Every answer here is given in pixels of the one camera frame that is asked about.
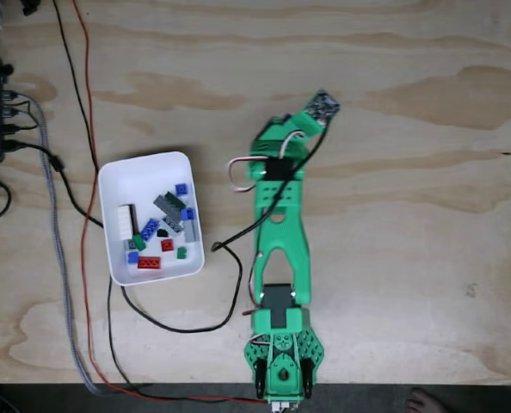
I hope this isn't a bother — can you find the dark green two-by-four lego brick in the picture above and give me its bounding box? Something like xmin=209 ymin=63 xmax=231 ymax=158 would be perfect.
xmin=163 ymin=191 xmax=188 ymax=210

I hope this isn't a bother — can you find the long dark grey lego brick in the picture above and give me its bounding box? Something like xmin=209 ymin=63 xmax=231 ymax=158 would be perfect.
xmin=152 ymin=194 xmax=183 ymax=220

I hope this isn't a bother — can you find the blue two-by-four lego brick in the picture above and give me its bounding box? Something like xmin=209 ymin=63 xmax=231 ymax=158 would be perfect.
xmin=139 ymin=218 xmax=162 ymax=241

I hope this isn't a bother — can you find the long white lego brick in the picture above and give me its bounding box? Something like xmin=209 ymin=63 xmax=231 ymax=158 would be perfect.
xmin=117 ymin=206 xmax=133 ymax=241

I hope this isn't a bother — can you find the white plastic bin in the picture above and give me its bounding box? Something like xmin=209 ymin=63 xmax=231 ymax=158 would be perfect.
xmin=98 ymin=151 xmax=206 ymax=287

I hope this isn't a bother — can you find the person's foot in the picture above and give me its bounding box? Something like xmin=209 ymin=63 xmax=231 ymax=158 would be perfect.
xmin=405 ymin=386 xmax=445 ymax=413

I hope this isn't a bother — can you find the bare camera circuit board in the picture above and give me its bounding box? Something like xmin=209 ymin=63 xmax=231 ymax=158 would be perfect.
xmin=305 ymin=89 xmax=342 ymax=126

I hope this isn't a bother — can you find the thin red power wire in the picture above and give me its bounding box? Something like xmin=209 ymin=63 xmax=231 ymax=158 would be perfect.
xmin=72 ymin=0 xmax=268 ymax=405

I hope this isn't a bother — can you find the thin black power wire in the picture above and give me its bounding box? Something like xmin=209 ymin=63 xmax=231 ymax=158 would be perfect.
xmin=52 ymin=0 xmax=265 ymax=404

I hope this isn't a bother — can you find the grey braided cable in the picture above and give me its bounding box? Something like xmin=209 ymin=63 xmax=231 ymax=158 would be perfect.
xmin=5 ymin=89 xmax=106 ymax=396

